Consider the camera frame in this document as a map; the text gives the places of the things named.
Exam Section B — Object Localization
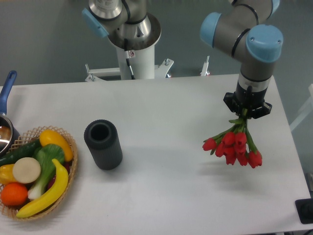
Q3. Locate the yellow banana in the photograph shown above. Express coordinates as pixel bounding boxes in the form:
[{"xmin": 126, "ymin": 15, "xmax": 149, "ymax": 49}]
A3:
[{"xmin": 16, "ymin": 159, "xmax": 68, "ymax": 218}]

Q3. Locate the blue handled saucepan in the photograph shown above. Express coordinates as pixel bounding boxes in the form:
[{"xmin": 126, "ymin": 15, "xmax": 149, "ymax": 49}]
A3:
[{"xmin": 0, "ymin": 70, "xmax": 20, "ymax": 157}]

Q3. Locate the yellow bell pepper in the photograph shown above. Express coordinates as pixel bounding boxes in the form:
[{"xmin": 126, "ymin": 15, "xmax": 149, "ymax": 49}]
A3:
[{"xmin": 0, "ymin": 164, "xmax": 17, "ymax": 185}]

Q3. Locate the dark grey ribbed vase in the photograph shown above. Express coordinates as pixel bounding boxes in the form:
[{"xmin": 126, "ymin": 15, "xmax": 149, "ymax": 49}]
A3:
[{"xmin": 84, "ymin": 119, "xmax": 123, "ymax": 170}]

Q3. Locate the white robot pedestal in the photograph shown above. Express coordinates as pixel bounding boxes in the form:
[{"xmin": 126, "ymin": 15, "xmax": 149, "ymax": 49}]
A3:
[{"xmin": 85, "ymin": 46, "xmax": 174, "ymax": 82}]

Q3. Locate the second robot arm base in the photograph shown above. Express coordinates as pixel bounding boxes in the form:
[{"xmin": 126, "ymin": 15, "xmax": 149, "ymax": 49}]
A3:
[{"xmin": 82, "ymin": 0, "xmax": 161, "ymax": 51}]

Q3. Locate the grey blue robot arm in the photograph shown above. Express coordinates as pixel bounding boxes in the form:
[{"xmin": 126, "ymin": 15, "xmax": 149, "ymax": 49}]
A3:
[{"xmin": 200, "ymin": 0, "xmax": 284, "ymax": 119}]

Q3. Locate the green bok choy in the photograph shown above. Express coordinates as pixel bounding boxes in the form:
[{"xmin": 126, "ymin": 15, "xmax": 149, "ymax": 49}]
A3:
[{"xmin": 28, "ymin": 144, "xmax": 65, "ymax": 201}]

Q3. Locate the orange fruit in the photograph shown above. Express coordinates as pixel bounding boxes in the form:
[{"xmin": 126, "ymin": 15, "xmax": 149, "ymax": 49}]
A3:
[{"xmin": 0, "ymin": 183, "xmax": 28, "ymax": 206}]

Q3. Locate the beige round slice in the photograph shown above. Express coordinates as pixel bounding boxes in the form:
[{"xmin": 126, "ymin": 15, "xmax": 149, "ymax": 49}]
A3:
[{"xmin": 12, "ymin": 157, "xmax": 41, "ymax": 184}]

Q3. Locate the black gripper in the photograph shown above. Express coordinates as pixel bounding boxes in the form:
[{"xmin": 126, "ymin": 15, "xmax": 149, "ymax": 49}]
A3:
[{"xmin": 223, "ymin": 83, "xmax": 272, "ymax": 119}]

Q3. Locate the black device at edge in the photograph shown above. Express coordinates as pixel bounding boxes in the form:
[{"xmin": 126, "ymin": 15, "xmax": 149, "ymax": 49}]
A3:
[{"xmin": 295, "ymin": 198, "xmax": 313, "ymax": 224}]

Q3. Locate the green cucumber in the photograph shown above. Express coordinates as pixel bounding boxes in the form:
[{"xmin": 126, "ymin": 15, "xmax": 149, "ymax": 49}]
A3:
[{"xmin": 0, "ymin": 139, "xmax": 41, "ymax": 166}]

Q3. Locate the woven wicker basket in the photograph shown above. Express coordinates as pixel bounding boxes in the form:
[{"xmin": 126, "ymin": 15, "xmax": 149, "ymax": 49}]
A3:
[{"xmin": 0, "ymin": 126, "xmax": 78, "ymax": 221}]

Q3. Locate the red tulip bouquet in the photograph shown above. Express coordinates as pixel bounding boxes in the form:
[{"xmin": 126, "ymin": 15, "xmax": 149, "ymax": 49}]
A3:
[{"xmin": 202, "ymin": 109, "xmax": 263, "ymax": 168}]

